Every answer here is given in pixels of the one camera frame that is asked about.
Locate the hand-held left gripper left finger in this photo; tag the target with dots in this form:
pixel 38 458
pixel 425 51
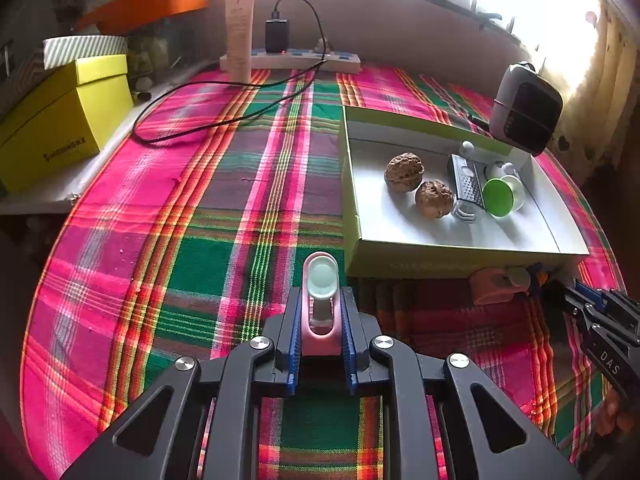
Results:
pixel 295 345

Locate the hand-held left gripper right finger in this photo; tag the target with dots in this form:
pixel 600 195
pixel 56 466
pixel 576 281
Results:
pixel 348 345

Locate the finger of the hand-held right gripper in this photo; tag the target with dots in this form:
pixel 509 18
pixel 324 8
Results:
pixel 582 295
pixel 622 312

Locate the black and orange toy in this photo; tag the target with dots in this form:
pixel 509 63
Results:
pixel 539 277

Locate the green white cup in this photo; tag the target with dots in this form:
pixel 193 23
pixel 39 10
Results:
pixel 502 195

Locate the shallow white cardboard box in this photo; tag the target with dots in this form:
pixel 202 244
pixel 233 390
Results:
pixel 450 245

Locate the small dark metal grater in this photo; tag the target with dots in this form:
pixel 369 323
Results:
pixel 467 190

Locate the brown walnut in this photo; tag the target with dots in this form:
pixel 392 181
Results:
pixel 434 199
pixel 404 172

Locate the plaid blanket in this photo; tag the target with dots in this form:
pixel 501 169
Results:
pixel 175 240

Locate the white black speaker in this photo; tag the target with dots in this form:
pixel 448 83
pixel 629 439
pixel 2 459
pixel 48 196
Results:
pixel 527 107

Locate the patterned cream curtain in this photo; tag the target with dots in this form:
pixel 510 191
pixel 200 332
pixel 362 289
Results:
pixel 610 60

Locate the white power strip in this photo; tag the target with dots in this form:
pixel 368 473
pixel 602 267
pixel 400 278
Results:
pixel 300 60

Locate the black charger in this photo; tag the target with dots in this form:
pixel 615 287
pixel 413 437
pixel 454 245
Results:
pixel 277 36

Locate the cream cosmetic tube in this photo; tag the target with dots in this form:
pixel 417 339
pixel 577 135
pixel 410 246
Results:
pixel 240 35

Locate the glass tank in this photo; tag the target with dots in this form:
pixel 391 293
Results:
pixel 165 50

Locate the yellow-green cardboard box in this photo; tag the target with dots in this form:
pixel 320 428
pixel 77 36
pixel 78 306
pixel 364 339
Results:
pixel 55 120

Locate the green striped box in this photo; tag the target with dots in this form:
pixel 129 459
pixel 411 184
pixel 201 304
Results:
pixel 85 50

